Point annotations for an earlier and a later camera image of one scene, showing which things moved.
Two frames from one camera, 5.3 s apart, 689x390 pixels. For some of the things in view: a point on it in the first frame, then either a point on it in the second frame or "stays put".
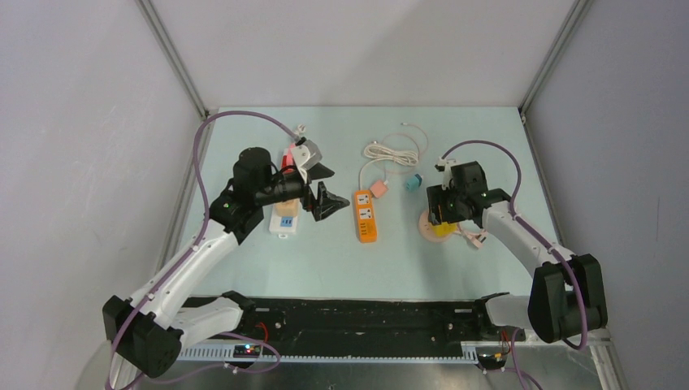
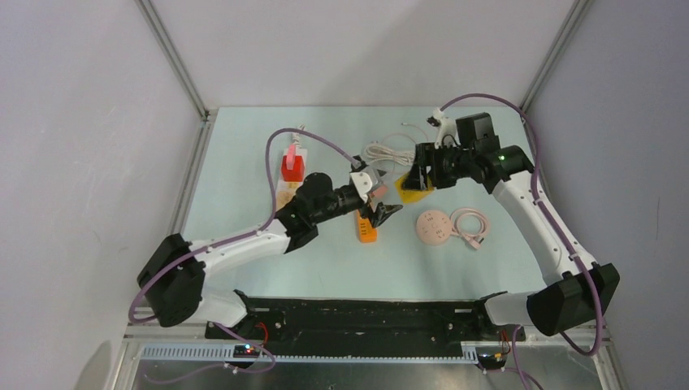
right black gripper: x=436 y=196 → x=417 y=178
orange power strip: x=366 y=225 stays put
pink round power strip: x=426 y=229 stays put
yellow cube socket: x=444 y=230 → x=410 y=196
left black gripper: x=326 y=202 → x=381 y=213
